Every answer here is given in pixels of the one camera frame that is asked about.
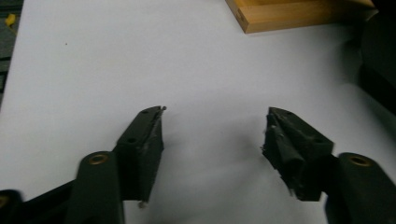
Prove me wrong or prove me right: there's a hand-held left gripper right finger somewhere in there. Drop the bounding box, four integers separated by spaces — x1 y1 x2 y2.
261 106 335 203

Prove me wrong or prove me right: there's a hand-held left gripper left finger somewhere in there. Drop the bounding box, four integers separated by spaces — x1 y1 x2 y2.
112 105 167 209

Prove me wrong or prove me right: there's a yellow object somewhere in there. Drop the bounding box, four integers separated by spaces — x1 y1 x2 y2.
4 13 17 27

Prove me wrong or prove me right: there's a wooden block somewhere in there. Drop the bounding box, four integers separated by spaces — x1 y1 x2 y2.
225 0 379 35

